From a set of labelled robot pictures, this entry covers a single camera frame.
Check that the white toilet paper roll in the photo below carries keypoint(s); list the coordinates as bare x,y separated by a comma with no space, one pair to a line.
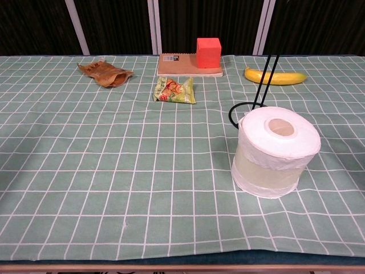
273,165

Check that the brown kraft spiral notebook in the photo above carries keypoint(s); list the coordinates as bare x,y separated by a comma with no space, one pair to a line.
176,67

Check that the white partition frame post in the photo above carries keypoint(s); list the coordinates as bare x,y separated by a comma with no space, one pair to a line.
77,25
154,25
263,25

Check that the green checked tablecloth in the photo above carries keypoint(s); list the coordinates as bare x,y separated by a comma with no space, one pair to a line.
114,171

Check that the green snack packet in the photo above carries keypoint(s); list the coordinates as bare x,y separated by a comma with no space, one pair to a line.
174,91

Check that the brown snack packet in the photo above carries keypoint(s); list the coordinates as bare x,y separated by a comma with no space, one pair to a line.
104,72

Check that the red cube block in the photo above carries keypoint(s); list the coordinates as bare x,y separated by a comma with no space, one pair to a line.
208,52

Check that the yellow banana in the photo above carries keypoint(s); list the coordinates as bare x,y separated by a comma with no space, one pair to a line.
285,78

